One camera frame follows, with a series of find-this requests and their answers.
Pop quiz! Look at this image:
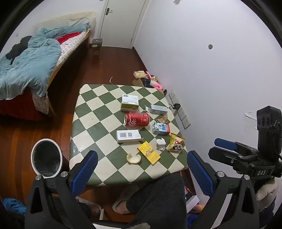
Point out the quilted bed sheet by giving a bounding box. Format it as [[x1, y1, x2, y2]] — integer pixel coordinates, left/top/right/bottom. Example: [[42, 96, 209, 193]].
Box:
[[55, 31, 89, 67]]

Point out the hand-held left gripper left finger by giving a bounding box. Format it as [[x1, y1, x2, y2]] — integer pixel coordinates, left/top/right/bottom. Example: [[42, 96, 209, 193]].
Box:
[[25, 150, 98, 229]]

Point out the white rimmed waste bin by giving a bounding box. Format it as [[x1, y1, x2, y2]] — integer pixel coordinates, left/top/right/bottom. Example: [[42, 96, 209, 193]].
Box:
[[30, 138, 63, 178]]

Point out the white door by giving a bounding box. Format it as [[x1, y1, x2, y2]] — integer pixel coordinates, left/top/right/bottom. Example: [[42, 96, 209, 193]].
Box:
[[97, 0, 150, 49]]

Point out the small dark stool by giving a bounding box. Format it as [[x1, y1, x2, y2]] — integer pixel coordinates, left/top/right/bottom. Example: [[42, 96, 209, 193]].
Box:
[[92, 38, 103, 56]]

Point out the cardboard box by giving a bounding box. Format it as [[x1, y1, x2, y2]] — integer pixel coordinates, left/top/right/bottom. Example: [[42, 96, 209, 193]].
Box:
[[132, 78, 146, 88]]

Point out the yellow cigarette box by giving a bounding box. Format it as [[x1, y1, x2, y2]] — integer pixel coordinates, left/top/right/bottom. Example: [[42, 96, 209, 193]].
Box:
[[137, 142, 161, 165]]

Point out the red blanket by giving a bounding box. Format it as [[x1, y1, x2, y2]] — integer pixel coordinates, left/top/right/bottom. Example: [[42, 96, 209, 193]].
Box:
[[58, 32, 83, 44]]

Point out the panda snack packet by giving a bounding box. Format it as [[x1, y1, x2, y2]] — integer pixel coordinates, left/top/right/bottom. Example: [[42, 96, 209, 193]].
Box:
[[168, 133, 186, 152]]

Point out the blue white milk carton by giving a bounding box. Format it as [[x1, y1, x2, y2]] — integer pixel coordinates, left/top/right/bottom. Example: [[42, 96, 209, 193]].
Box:
[[152, 122, 171, 135]]

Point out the white green medicine box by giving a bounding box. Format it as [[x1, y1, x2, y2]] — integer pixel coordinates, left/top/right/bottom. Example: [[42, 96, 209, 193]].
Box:
[[120, 94, 139, 112]]

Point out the green white checkered table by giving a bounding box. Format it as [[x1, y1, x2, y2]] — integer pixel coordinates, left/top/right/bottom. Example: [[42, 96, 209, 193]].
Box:
[[69, 84, 188, 187]]

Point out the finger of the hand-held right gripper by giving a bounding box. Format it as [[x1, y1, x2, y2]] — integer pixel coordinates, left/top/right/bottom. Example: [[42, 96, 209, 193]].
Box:
[[208, 146, 245, 171], [214, 138, 249, 154]]

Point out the blue cloth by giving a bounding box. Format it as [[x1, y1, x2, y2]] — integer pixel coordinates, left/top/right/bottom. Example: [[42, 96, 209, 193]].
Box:
[[2, 198, 27, 216]]

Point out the flat white barcode box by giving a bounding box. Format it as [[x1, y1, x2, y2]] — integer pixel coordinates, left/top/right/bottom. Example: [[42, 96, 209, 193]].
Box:
[[116, 129, 143, 143]]

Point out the patterned cushion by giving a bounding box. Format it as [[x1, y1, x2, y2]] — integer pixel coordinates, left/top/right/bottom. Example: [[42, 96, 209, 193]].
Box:
[[32, 90, 49, 114]]

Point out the beige slipper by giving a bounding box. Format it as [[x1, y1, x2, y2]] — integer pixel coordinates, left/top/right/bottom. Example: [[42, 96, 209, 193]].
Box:
[[112, 184, 141, 214], [76, 196, 102, 218]]

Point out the small blue white box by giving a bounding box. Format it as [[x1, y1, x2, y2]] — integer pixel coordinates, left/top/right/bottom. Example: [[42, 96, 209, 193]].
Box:
[[144, 104, 168, 115]]

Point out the person's dark trouser leg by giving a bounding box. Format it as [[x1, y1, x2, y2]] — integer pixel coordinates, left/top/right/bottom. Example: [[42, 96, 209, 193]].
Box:
[[126, 171, 188, 229]]

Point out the red drink can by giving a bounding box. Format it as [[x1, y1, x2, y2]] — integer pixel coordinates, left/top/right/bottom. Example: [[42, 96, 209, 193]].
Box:
[[124, 112, 150, 128]]

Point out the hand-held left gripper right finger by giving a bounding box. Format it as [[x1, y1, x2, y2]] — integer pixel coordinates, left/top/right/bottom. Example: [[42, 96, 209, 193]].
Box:
[[187, 150, 259, 229]]

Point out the wooden bed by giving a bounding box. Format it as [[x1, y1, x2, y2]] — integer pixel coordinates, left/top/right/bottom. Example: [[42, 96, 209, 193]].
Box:
[[0, 11, 97, 121]]

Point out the light blue duvet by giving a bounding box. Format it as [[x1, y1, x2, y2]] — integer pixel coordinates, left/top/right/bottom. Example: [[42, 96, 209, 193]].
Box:
[[0, 23, 91, 100]]

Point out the pink plush toy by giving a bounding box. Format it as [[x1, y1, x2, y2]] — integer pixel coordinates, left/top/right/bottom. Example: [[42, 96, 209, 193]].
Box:
[[146, 72, 164, 90]]

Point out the person's right forearm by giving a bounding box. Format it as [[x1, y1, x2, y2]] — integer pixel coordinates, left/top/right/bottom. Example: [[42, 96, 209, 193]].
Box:
[[254, 177, 277, 222]]

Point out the black clothing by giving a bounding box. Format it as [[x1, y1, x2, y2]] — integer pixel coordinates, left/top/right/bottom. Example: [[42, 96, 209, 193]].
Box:
[[6, 36, 32, 65]]

